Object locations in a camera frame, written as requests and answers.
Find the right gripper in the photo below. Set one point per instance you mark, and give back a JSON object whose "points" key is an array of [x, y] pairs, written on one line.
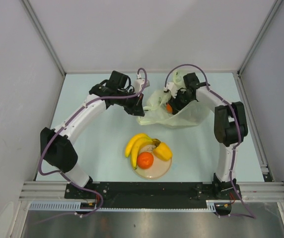
{"points": [[175, 102]]}

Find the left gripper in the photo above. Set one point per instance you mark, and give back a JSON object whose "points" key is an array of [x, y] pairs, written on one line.
{"points": [[136, 109]]}

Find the small orange fake fruit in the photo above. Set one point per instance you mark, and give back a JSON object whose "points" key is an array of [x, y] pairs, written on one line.
{"points": [[169, 108]]}

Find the pale green plastic bag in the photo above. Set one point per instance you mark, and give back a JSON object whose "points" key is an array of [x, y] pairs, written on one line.
{"points": [[155, 112]]}

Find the yellow fake banana bunch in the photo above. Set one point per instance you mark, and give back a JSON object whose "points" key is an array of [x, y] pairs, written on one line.
{"points": [[135, 144]]}

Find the yellow fake bell pepper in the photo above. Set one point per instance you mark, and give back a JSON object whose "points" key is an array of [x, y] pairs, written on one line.
{"points": [[163, 152]]}

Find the pink ceramic plate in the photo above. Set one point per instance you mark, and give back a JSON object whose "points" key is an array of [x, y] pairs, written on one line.
{"points": [[158, 169]]}

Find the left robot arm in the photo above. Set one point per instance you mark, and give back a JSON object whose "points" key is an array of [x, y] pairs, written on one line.
{"points": [[56, 144]]}

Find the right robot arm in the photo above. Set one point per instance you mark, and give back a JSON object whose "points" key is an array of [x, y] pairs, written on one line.
{"points": [[230, 125]]}

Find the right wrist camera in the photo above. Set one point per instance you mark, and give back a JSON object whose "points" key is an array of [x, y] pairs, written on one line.
{"points": [[171, 88]]}

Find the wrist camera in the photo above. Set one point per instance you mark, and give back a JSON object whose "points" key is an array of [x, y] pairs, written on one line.
{"points": [[171, 88], [140, 84]]}

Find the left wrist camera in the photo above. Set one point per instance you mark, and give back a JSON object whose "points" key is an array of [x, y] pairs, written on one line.
{"points": [[140, 84]]}

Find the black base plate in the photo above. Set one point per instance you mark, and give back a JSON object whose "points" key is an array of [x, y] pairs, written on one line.
{"points": [[162, 195]]}

